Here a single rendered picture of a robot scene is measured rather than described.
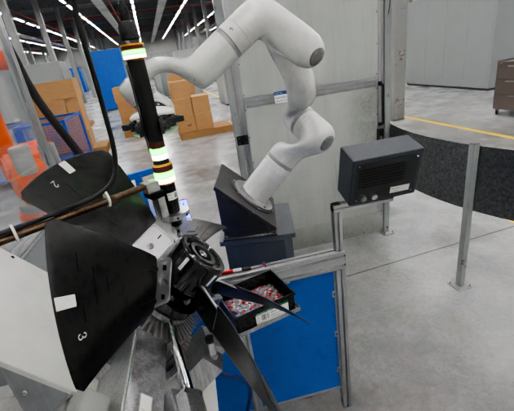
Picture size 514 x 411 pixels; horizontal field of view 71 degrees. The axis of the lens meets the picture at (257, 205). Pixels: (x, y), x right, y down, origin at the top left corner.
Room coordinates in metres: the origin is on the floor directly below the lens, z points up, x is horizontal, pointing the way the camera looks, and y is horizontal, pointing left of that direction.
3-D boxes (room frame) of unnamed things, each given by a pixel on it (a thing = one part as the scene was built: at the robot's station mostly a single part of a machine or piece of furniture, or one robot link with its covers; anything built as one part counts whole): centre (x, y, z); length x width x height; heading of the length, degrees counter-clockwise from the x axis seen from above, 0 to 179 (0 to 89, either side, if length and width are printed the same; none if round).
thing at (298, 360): (1.14, 0.14, 0.45); 0.82 x 0.02 x 0.66; 98
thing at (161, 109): (0.87, 0.21, 1.49); 0.11 x 0.10 x 0.07; 8
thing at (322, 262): (1.14, 0.14, 0.82); 0.90 x 0.04 x 0.08; 98
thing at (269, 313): (0.98, 0.05, 0.85); 0.22 x 0.17 x 0.07; 113
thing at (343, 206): (1.21, -0.39, 1.04); 0.24 x 0.03 x 0.03; 98
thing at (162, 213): (0.76, 0.20, 1.33); 0.09 x 0.07 x 0.10; 133
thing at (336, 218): (1.19, -0.29, 0.96); 0.03 x 0.03 x 0.20; 8
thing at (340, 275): (1.19, -0.29, 0.39); 0.04 x 0.04 x 0.78; 8
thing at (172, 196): (0.77, 0.19, 1.49); 0.04 x 0.04 x 0.46
